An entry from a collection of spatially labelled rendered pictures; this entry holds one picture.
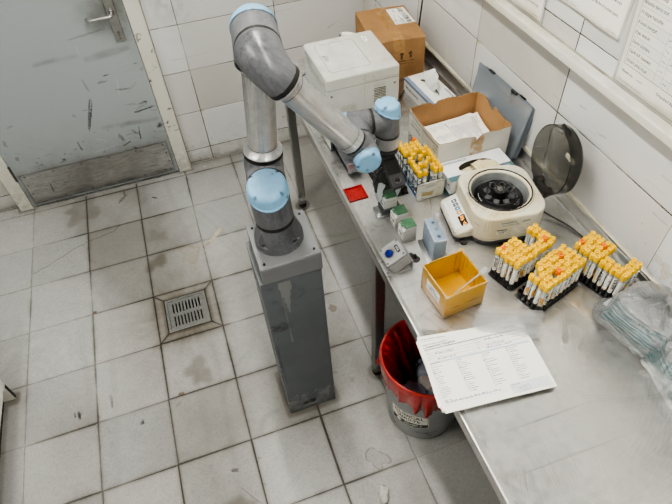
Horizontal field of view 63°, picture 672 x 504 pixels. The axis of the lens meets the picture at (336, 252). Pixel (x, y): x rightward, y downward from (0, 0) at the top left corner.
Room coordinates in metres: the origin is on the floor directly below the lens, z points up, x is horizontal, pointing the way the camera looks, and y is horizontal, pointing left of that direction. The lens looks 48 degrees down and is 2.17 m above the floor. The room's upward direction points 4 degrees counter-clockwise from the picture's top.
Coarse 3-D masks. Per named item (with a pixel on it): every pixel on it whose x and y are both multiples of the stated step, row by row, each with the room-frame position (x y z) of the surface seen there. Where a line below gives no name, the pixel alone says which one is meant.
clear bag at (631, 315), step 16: (640, 288) 0.84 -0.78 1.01; (656, 288) 0.83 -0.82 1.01; (608, 304) 0.84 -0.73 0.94; (624, 304) 0.80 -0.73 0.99; (640, 304) 0.79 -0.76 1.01; (656, 304) 0.76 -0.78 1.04; (608, 320) 0.81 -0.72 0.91; (624, 320) 0.78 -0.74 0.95; (640, 320) 0.76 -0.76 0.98; (656, 320) 0.74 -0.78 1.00; (624, 336) 0.76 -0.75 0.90; (640, 336) 0.74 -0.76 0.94; (656, 336) 0.72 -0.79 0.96; (640, 352) 0.71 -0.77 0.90
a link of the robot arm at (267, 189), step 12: (264, 168) 1.24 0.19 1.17; (252, 180) 1.18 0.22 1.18; (264, 180) 1.18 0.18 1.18; (276, 180) 1.17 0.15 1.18; (252, 192) 1.14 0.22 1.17; (264, 192) 1.13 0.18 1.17; (276, 192) 1.13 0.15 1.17; (288, 192) 1.16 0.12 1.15; (252, 204) 1.13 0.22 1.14; (264, 204) 1.11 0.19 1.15; (276, 204) 1.11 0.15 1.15; (288, 204) 1.14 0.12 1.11; (264, 216) 1.11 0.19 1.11; (276, 216) 1.11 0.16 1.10; (288, 216) 1.13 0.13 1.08; (264, 228) 1.12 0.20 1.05; (276, 228) 1.11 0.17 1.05
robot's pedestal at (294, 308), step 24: (264, 288) 1.05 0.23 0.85; (288, 288) 1.07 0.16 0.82; (312, 288) 1.09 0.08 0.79; (264, 312) 1.16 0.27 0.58; (288, 312) 1.07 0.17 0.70; (312, 312) 1.09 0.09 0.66; (288, 336) 1.07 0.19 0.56; (312, 336) 1.09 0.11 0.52; (288, 360) 1.06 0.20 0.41; (312, 360) 1.08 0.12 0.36; (288, 384) 1.06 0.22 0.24; (312, 384) 1.08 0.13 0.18
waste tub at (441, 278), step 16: (448, 256) 1.03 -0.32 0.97; (464, 256) 1.03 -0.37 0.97; (432, 272) 1.01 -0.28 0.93; (448, 272) 1.03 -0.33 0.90; (464, 272) 1.01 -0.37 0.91; (432, 288) 0.94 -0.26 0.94; (448, 288) 0.98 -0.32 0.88; (464, 288) 0.98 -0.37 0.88; (480, 288) 0.92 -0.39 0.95; (448, 304) 0.88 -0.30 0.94; (464, 304) 0.90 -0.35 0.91
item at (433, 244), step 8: (424, 224) 1.18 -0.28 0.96; (432, 224) 1.16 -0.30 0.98; (424, 232) 1.17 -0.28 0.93; (432, 232) 1.12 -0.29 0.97; (440, 232) 1.12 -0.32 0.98; (424, 240) 1.16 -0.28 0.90; (432, 240) 1.10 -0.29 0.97; (440, 240) 1.09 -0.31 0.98; (424, 248) 1.14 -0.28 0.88; (432, 248) 1.09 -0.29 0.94; (440, 248) 1.09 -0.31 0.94; (424, 256) 1.11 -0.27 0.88; (432, 256) 1.08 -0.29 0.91; (440, 256) 1.09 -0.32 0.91
